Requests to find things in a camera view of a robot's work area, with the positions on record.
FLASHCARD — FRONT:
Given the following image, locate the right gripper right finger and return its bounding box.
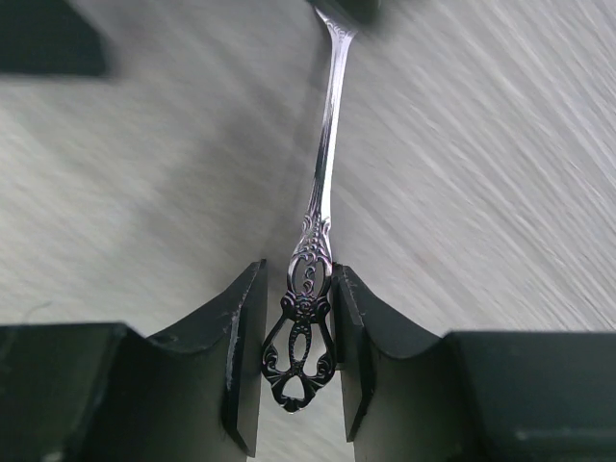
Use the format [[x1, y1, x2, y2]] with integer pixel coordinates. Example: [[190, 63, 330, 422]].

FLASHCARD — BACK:
[[333, 265, 615, 461]]

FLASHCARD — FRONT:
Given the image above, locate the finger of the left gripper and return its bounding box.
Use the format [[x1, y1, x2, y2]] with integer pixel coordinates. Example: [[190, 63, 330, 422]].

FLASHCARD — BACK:
[[1, 0, 111, 77], [312, 0, 381, 24]]

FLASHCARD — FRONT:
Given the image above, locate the ornate silver fork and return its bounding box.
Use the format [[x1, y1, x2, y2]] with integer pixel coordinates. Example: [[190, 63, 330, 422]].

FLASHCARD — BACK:
[[261, 1, 359, 414]]

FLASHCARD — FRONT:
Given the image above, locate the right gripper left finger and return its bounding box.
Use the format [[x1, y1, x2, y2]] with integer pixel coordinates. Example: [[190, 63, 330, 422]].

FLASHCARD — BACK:
[[1, 261, 268, 461]]

